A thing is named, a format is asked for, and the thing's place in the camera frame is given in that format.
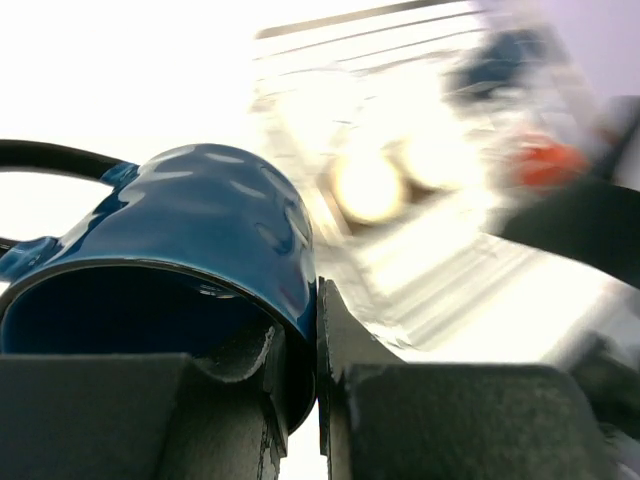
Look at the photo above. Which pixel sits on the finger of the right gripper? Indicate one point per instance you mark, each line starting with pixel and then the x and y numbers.
pixel 590 220

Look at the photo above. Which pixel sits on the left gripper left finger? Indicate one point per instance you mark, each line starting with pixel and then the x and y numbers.
pixel 159 416

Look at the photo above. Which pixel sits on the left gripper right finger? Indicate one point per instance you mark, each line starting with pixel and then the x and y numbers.
pixel 383 418

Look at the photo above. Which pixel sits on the large dark blue mug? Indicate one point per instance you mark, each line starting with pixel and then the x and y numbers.
pixel 184 251

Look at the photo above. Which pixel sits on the orange cup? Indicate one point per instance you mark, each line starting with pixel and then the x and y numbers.
pixel 540 162

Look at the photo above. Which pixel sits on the white cup brown band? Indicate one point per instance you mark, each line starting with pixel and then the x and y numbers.
pixel 440 162

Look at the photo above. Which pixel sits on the small dark blue cup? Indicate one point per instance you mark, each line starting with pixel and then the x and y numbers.
pixel 500 64

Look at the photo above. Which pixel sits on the cream cup brown band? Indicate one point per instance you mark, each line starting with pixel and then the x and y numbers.
pixel 368 187

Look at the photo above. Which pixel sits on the metal wire dish rack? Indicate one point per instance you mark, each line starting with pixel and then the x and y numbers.
pixel 437 283

